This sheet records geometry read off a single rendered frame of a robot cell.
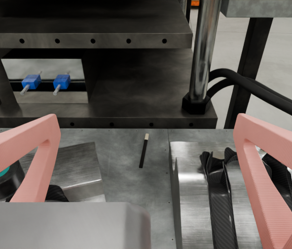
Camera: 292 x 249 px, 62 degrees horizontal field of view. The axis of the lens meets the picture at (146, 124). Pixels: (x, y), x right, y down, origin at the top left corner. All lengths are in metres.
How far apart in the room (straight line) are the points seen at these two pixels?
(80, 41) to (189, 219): 0.64
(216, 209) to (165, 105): 0.54
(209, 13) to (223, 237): 0.56
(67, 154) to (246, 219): 0.37
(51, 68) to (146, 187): 0.53
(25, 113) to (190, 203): 0.70
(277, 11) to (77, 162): 0.77
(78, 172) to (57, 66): 0.48
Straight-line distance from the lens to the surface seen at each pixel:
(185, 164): 0.48
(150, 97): 0.96
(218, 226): 0.46
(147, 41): 0.83
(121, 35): 0.83
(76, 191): 0.50
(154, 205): 0.58
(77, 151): 0.55
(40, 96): 0.99
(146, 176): 0.63
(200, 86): 0.83
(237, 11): 0.91
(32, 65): 0.94
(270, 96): 0.79
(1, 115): 1.00
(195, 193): 0.45
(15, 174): 0.50
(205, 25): 0.76
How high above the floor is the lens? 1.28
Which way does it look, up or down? 37 degrees down
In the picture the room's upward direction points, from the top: straight up
